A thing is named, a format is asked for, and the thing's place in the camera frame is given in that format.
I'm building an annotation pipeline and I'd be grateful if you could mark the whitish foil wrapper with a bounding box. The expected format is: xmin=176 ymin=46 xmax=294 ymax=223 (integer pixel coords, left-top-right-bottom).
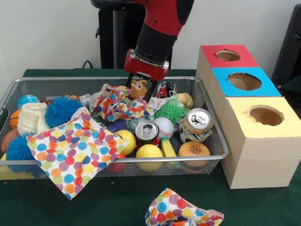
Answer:
xmin=90 ymin=84 xmax=157 ymax=123

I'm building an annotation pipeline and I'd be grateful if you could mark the black panel stand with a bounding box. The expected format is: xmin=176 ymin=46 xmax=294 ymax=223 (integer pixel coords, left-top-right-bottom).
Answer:
xmin=272 ymin=4 xmax=301 ymax=90

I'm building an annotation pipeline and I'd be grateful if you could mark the dark green table cloth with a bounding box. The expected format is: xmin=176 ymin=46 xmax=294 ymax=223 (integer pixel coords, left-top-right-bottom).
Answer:
xmin=0 ymin=68 xmax=301 ymax=226
xmin=281 ymin=74 xmax=301 ymax=93

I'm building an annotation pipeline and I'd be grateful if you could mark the green spiky rubber ball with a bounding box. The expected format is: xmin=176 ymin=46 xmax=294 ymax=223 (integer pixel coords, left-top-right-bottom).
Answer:
xmin=154 ymin=98 xmax=188 ymax=124

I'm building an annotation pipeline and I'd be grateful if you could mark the colourful patterned cloth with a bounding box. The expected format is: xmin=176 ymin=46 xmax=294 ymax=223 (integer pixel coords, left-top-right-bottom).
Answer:
xmin=145 ymin=188 xmax=225 ymax=226

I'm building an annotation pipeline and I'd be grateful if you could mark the black cable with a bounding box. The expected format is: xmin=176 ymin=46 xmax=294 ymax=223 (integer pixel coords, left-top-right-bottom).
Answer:
xmin=82 ymin=59 xmax=100 ymax=70

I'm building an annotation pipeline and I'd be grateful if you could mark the cream knitted cloth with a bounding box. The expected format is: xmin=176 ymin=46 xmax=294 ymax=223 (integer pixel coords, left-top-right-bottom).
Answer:
xmin=18 ymin=103 xmax=50 ymax=136

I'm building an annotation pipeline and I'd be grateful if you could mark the blue spiky rubber ball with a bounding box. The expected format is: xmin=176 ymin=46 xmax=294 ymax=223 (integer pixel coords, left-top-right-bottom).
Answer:
xmin=45 ymin=96 xmax=81 ymax=129
xmin=6 ymin=133 xmax=37 ymax=172

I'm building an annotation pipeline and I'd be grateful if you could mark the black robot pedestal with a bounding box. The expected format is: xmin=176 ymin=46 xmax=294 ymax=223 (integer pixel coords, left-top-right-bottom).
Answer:
xmin=91 ymin=0 xmax=190 ymax=70

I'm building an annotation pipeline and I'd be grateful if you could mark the wooden box with three holes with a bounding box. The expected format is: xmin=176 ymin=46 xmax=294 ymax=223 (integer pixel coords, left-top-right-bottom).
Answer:
xmin=196 ymin=45 xmax=301 ymax=190

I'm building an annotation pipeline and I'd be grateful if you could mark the polka dot cloth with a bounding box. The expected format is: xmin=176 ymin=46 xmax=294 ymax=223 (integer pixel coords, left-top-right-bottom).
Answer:
xmin=26 ymin=106 xmax=128 ymax=201

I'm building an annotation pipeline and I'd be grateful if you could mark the orange ball with cream dots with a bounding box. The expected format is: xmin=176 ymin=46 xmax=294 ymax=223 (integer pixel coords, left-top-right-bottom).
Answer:
xmin=178 ymin=141 xmax=211 ymax=171

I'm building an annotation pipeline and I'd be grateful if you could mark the tan plush animal toy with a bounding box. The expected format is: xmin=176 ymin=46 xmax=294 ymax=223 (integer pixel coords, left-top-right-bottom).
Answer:
xmin=130 ymin=80 xmax=149 ymax=99

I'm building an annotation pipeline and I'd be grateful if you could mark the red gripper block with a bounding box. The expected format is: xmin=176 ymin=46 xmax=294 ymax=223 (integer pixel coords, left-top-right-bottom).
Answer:
xmin=124 ymin=48 xmax=170 ymax=102

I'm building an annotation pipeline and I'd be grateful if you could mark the crushed silver drink can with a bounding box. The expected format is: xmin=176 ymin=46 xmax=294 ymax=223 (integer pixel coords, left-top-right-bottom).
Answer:
xmin=182 ymin=108 xmax=214 ymax=143

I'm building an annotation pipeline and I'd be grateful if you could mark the white baseball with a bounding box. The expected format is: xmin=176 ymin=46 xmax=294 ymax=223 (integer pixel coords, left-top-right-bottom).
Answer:
xmin=153 ymin=118 xmax=175 ymax=140

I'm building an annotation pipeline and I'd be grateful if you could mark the shallow clear mesh bin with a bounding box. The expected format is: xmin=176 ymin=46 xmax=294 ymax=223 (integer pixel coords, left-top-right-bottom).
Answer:
xmin=0 ymin=76 xmax=230 ymax=180

